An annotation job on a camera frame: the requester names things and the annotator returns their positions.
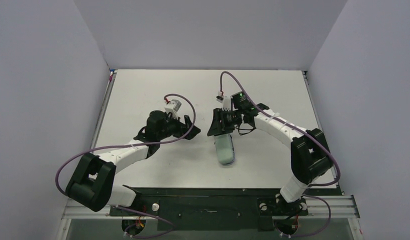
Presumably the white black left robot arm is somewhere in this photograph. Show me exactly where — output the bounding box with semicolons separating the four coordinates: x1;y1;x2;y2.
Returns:
64;110;201;212

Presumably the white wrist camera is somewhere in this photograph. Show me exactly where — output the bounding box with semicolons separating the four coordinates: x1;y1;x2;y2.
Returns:
164;99;182;117
216;95;232;111

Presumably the aluminium table edge rail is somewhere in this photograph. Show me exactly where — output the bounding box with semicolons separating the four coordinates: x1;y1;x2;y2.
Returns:
89;69;118;150

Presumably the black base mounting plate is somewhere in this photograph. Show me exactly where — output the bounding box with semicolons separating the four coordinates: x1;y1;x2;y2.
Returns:
109;187;309;231

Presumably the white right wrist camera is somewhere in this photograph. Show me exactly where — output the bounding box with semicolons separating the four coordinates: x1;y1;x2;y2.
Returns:
216;95;232;111

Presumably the mint green umbrella case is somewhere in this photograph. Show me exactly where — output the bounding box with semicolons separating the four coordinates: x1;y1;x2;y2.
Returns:
214;133;236;166

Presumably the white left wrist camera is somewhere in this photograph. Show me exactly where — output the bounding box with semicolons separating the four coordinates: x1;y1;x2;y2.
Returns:
164;99;182;117

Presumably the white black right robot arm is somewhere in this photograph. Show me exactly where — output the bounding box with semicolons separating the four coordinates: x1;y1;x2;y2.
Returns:
207;91;334;215

